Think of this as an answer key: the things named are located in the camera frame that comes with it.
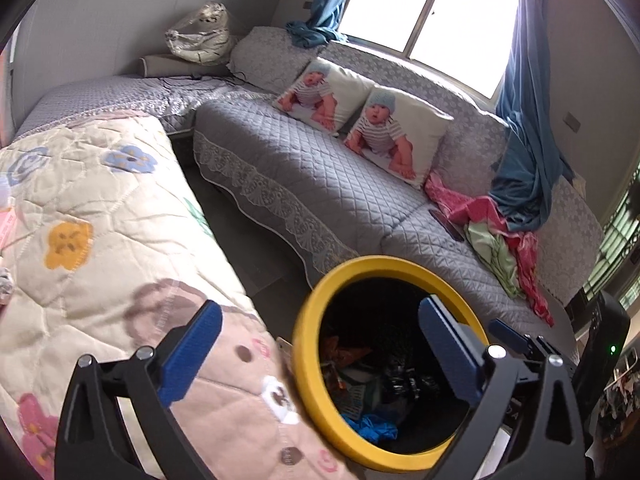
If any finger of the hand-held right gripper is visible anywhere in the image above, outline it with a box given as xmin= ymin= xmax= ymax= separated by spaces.
xmin=489 ymin=319 xmax=578 ymax=368

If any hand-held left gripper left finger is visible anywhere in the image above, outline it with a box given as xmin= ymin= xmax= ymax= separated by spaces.
xmin=54 ymin=300 xmax=223 ymax=480

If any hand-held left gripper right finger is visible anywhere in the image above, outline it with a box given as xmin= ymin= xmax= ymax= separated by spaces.
xmin=417 ymin=296 xmax=586 ymax=480

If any black plastic bag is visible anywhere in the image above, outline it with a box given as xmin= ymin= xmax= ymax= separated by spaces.
xmin=382 ymin=355 xmax=441 ymax=401

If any white green plastic bag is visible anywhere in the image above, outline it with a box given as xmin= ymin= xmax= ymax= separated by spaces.
xmin=337 ymin=370 xmax=382 ymax=421

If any orange snack packet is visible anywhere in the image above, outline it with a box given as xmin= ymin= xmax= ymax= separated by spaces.
xmin=320 ymin=335 xmax=373 ymax=376

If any blue glove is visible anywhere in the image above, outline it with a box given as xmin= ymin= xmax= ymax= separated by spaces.
xmin=357 ymin=412 xmax=401 ymax=443

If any yellow rimmed black bin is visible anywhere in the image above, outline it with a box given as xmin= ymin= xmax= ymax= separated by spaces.
xmin=292 ymin=255 xmax=493 ymax=472

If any pink packet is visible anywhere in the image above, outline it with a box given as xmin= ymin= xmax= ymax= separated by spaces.
xmin=0 ymin=210 xmax=23 ymax=248

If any light green cloth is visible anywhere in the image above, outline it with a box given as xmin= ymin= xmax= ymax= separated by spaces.
xmin=465 ymin=220 xmax=531 ymax=301

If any pile of assorted clutter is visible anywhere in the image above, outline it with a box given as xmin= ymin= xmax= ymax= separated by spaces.
xmin=595 ymin=375 xmax=640 ymax=451

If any dark framed window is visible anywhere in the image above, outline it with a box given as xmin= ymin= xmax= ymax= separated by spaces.
xmin=582 ymin=160 xmax=640 ymax=311

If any cartoon printed quilt blanket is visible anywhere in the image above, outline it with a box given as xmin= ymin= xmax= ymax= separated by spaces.
xmin=0 ymin=115 xmax=361 ymax=480

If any black phone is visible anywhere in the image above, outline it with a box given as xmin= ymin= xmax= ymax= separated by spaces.
xmin=429 ymin=209 xmax=466 ymax=243

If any pink cloth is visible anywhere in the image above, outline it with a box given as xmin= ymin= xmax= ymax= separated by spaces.
xmin=424 ymin=170 xmax=556 ymax=328

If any blue curtain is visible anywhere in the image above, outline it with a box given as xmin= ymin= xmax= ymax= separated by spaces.
xmin=286 ymin=0 xmax=366 ymax=50
xmin=490 ymin=0 xmax=576 ymax=233

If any grey quilted sofa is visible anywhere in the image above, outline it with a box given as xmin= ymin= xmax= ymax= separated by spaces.
xmin=12 ymin=25 xmax=606 ymax=361

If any baby print pillow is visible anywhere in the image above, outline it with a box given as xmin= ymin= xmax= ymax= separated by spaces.
xmin=344 ymin=85 xmax=455 ymax=190
xmin=274 ymin=56 xmax=373 ymax=136

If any grey pillow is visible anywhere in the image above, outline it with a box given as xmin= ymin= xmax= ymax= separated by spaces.
xmin=139 ymin=52 xmax=231 ymax=77

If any large window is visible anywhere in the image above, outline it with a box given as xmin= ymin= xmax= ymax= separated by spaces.
xmin=340 ymin=0 xmax=523 ymax=101

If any plush tiger in plastic bag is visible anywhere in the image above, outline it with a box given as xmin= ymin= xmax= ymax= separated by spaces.
xmin=165 ymin=1 xmax=238 ymax=65

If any black cable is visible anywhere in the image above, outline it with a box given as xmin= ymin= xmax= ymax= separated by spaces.
xmin=160 ymin=72 xmax=251 ymax=86

